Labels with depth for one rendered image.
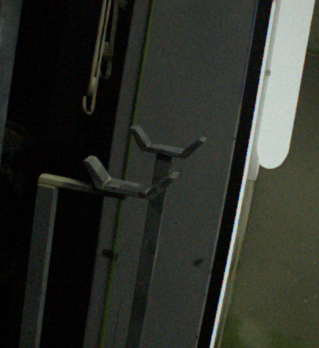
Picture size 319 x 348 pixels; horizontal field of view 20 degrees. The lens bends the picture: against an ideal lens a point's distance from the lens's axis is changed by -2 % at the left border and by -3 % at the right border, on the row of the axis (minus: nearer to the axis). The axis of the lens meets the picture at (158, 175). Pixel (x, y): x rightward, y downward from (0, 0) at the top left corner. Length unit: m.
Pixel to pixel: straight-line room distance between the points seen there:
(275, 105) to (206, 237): 0.67
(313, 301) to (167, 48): 1.68
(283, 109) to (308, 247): 1.02
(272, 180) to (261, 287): 0.36
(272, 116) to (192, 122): 0.67
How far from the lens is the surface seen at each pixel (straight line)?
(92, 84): 1.36
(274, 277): 2.90
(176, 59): 1.33
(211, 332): 1.43
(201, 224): 1.36
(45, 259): 0.81
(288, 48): 1.97
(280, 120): 1.99
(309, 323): 2.87
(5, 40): 0.88
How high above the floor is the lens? 1.28
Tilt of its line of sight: 12 degrees down
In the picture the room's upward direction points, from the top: 9 degrees clockwise
